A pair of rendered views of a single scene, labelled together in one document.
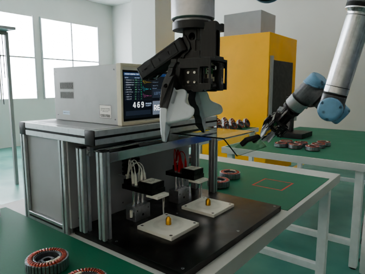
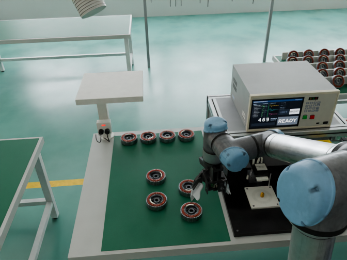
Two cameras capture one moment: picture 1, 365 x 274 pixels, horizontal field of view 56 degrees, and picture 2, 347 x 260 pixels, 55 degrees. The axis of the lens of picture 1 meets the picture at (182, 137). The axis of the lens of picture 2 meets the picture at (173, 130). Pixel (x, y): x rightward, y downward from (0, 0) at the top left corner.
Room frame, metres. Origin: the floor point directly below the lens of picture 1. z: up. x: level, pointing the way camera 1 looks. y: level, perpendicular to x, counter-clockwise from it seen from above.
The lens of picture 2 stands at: (-0.09, -0.60, 2.08)
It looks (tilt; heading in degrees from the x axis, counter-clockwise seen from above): 34 degrees down; 48
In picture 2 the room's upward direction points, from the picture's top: 1 degrees counter-clockwise
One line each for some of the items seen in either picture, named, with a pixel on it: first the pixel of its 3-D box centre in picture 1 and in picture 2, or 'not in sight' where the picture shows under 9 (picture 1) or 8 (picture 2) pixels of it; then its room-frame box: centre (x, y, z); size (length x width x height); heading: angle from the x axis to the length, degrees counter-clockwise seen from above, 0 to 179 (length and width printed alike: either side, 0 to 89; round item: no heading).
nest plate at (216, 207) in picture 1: (208, 206); not in sight; (1.30, -0.10, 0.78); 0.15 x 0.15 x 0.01; 52
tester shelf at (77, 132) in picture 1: (127, 124); (273, 113); (1.40, 0.23, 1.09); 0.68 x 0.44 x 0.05; 142
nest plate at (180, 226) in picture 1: (168, 225); (262, 196); (1.11, 0.05, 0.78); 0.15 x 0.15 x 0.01; 52
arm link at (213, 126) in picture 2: not in sight; (215, 135); (0.61, -0.02, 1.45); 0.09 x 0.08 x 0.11; 68
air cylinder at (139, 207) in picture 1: (138, 210); (254, 175); (1.19, 0.16, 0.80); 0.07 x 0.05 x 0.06; 142
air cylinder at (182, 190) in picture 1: (179, 194); not in sight; (1.39, 0.01, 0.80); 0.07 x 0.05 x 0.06; 142
